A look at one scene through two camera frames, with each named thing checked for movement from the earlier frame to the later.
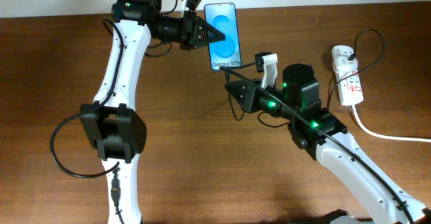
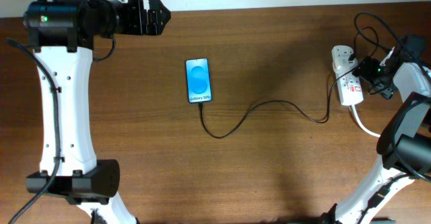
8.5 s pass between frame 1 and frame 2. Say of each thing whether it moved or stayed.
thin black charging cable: moved
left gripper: moved
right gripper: moved
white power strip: stayed
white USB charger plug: stayed
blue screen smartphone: moved
